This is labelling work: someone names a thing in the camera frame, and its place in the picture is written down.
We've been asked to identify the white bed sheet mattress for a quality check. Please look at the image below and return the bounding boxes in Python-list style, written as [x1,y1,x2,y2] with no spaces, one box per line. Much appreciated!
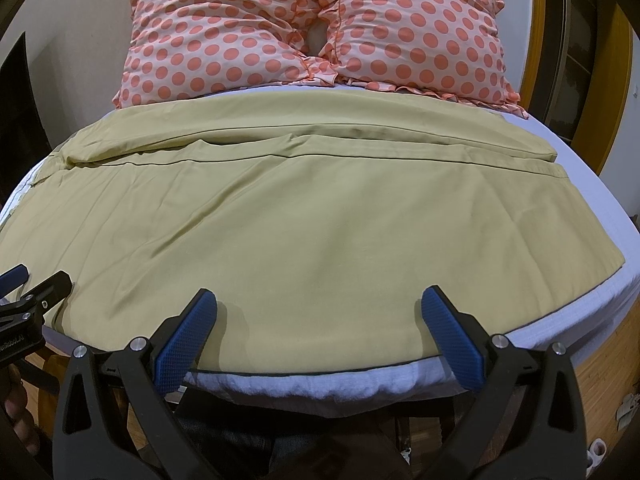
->
[0,81,640,406]

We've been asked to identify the khaki olive pants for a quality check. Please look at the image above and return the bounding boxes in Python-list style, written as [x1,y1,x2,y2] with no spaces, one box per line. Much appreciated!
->
[0,89,627,376]

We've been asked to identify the polka dot pillow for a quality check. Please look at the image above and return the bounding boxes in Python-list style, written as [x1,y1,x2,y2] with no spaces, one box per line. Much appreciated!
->
[113,0,337,108]
[312,0,526,117]

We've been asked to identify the wooden door frame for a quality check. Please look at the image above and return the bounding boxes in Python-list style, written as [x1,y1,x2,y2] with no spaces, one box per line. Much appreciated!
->
[521,0,634,174]

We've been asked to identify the person's left hand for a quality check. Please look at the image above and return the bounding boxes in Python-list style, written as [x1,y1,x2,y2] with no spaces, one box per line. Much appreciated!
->
[1,375,39,456]

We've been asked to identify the right polka dot pillow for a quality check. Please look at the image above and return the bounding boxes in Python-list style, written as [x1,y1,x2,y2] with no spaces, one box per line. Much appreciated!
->
[312,0,526,117]

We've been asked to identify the left polka dot pillow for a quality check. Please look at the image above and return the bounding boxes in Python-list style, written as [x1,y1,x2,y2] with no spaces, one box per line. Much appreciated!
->
[113,0,337,108]

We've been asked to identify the white items on floor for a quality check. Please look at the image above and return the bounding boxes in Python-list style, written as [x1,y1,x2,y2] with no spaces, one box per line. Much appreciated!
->
[586,393,640,478]

